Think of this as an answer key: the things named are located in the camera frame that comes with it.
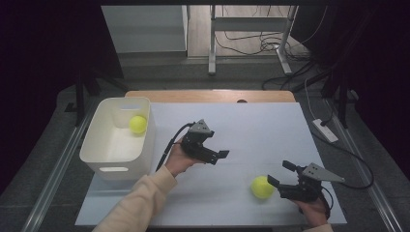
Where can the white metal desk frame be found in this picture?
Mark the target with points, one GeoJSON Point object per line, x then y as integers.
{"type": "Point", "coordinates": [212, 38]}

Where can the person's left hand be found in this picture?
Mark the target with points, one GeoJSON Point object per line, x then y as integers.
{"type": "Point", "coordinates": [179, 159]}

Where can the black tripod stand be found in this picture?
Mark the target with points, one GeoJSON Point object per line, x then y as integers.
{"type": "Point", "coordinates": [79, 96]}
{"type": "Point", "coordinates": [342, 96]}

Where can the yellow tennis ball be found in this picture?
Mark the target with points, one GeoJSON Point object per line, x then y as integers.
{"type": "Point", "coordinates": [261, 187]}
{"type": "Point", "coordinates": [138, 124]}

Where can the white plastic bin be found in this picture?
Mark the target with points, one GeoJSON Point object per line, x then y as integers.
{"type": "Point", "coordinates": [112, 148]}

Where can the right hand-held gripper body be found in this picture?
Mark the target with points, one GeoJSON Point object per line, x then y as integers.
{"type": "Point", "coordinates": [306, 190]}

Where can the white cabinet panel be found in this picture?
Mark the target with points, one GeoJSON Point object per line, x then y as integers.
{"type": "Point", "coordinates": [145, 29]}

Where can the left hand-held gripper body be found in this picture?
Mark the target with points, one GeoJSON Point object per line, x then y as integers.
{"type": "Point", "coordinates": [196, 146]}

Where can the aluminium rail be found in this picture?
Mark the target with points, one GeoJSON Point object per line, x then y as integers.
{"type": "Point", "coordinates": [54, 174]}
{"type": "Point", "coordinates": [364, 174]}

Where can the wooden table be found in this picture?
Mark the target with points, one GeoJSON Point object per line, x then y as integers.
{"type": "Point", "coordinates": [209, 96]}

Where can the white power strip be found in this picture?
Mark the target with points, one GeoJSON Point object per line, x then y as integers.
{"type": "Point", "coordinates": [325, 130]}

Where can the person's right hand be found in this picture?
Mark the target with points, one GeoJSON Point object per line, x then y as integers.
{"type": "Point", "coordinates": [314, 212]}

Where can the white board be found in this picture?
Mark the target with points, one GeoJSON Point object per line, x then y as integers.
{"type": "Point", "coordinates": [257, 129]}

